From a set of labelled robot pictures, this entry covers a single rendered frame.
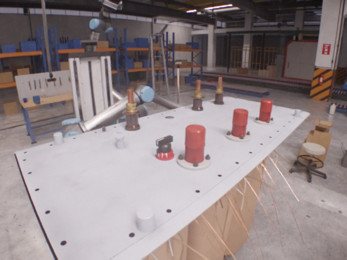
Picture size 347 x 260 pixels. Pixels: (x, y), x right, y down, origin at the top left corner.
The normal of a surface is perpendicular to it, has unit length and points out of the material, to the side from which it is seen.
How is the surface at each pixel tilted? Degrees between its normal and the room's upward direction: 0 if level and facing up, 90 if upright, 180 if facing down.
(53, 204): 0
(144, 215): 0
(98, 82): 90
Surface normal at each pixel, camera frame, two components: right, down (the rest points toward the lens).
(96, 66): 0.60, 0.28
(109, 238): 0.00, -0.94
